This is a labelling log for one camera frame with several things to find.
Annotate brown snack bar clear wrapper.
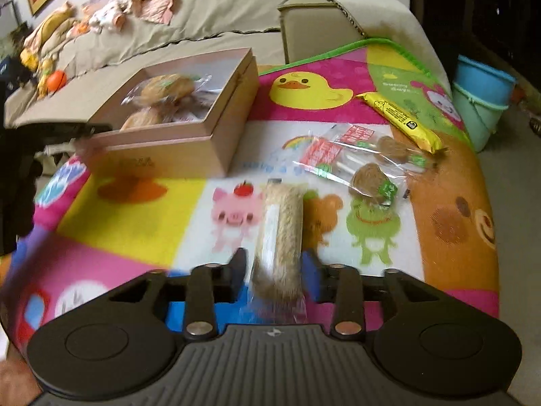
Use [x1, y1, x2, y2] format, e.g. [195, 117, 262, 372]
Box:
[247, 178, 307, 327]

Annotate pink cardboard box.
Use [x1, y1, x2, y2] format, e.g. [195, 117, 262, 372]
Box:
[74, 47, 259, 178]

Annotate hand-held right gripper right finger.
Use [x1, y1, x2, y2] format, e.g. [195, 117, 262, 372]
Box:
[301, 249, 442, 340]

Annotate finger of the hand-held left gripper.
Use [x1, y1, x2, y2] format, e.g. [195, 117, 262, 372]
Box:
[40, 122, 114, 144]

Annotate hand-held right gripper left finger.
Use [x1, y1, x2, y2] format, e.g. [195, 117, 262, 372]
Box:
[108, 247, 248, 340]

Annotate green plastic basin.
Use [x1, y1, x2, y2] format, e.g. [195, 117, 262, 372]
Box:
[450, 82, 510, 154]

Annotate pink floral baby clothes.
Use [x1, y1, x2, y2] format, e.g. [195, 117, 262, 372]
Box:
[82, 0, 199, 35]

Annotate bread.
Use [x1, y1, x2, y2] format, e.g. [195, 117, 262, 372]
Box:
[120, 72, 212, 109]
[120, 108, 170, 133]

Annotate colourful cartoon play mat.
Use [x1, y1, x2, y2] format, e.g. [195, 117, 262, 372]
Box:
[0, 38, 503, 349]

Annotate brown swirl lollipop packet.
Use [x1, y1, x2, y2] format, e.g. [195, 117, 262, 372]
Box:
[296, 125, 442, 170]
[302, 150, 408, 209]

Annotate yellow toy figure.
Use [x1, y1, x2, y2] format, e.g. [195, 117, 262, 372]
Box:
[21, 48, 53, 99]

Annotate dark glass balcony door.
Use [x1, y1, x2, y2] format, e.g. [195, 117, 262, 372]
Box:
[412, 0, 541, 94]

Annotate yellow cloth bundle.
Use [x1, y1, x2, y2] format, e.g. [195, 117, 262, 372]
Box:
[23, 2, 79, 52]

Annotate yellow snack packet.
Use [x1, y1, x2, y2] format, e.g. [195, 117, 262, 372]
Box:
[357, 92, 449, 155]

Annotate orange toy ball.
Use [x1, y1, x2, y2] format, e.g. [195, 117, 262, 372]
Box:
[46, 70, 68, 93]

